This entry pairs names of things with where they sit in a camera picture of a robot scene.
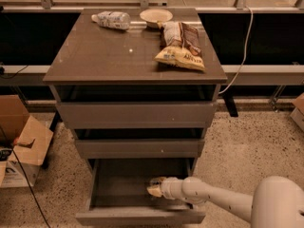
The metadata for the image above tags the grey open bottom drawer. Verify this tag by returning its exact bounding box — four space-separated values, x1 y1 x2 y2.
76 158 205 226

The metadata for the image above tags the open cardboard box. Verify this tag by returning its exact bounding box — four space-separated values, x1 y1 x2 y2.
0 95 53 188

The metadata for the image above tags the white bowl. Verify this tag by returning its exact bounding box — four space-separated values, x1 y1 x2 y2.
140 9 173 29

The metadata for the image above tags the brown white chip bag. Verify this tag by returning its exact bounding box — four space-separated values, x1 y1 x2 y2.
159 21 201 56

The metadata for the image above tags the grey top drawer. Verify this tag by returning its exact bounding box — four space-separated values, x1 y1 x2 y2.
56 103 216 129

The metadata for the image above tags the clear plastic water bottle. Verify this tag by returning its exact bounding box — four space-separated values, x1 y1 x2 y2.
91 11 131 30

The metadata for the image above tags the black floor cable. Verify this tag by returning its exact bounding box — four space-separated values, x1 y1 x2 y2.
0 122 54 228

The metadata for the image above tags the grey drawer cabinet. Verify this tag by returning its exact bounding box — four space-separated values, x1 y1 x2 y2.
42 7 228 176

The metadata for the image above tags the cardboard box at right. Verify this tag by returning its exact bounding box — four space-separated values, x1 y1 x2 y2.
291 93 304 131

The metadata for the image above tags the grey middle drawer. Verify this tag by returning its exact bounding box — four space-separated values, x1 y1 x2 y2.
75 139 204 159

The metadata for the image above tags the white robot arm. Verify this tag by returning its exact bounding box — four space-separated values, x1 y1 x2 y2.
147 176 304 228

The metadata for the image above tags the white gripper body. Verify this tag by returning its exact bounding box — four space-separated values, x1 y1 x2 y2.
161 178 183 200

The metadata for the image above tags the silver blue redbull can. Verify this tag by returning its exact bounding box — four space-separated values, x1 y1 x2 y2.
149 182 161 187

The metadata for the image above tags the white cable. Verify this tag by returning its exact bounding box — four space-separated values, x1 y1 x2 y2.
218 6 255 96

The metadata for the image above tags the yellow chip bag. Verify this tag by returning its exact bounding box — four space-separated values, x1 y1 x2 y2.
154 46 205 71

